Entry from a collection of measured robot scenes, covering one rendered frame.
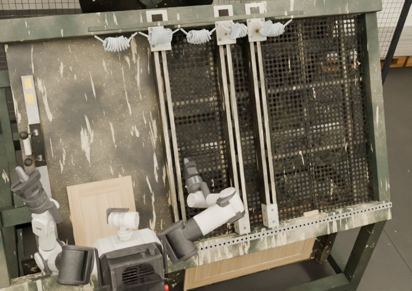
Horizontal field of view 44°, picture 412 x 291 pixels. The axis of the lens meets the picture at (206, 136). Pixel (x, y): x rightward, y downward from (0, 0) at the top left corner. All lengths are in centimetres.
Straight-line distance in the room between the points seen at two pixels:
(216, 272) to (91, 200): 109
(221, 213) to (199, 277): 116
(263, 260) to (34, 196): 177
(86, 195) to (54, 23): 82
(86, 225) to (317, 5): 165
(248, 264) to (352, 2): 171
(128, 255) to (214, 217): 40
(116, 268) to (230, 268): 148
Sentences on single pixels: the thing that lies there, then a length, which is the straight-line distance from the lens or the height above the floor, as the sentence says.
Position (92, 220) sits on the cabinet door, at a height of 107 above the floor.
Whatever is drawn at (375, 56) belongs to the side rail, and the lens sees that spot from 311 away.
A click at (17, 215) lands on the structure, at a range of 260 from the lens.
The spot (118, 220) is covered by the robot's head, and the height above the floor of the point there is 143.
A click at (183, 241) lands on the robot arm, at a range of 213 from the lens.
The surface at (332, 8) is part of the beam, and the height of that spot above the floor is 189.
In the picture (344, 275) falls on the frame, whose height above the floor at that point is 18.
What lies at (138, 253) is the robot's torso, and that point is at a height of 139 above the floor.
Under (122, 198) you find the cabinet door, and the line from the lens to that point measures 257.
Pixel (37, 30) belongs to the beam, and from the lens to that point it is 242.
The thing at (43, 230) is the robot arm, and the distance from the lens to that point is 217.
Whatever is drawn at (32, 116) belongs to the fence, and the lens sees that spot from 246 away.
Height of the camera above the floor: 295
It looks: 38 degrees down
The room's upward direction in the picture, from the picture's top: 6 degrees clockwise
